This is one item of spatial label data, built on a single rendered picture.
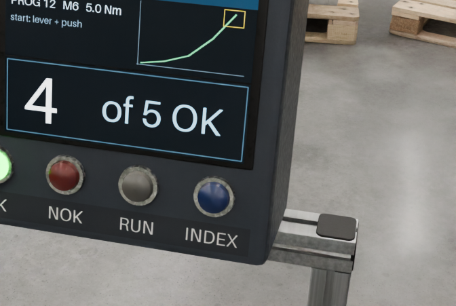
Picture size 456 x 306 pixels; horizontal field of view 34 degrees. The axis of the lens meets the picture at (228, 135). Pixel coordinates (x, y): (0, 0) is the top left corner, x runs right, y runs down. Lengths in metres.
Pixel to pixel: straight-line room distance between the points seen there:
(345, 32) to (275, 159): 3.20
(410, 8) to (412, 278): 1.90
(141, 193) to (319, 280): 0.17
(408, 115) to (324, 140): 0.42
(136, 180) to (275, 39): 0.12
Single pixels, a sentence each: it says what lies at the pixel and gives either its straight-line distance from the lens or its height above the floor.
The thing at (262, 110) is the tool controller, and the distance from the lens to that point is 0.45.
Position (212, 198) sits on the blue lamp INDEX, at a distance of 0.46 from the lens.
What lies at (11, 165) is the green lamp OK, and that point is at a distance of 0.51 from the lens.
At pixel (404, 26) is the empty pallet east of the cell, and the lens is 3.83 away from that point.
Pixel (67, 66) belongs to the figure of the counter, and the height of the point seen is 1.19.
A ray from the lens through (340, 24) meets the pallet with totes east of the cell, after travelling 3.64.
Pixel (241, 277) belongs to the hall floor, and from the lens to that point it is 2.14.
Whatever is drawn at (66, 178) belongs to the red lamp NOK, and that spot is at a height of 1.12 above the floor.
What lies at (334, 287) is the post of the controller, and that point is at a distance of 0.57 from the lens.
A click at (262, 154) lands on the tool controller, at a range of 0.46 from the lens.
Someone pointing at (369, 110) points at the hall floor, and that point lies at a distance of 3.07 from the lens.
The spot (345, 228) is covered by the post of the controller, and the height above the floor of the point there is 1.06.
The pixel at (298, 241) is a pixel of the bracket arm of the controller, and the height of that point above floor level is 1.05.
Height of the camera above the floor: 1.38
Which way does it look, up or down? 30 degrees down
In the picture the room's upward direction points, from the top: 2 degrees clockwise
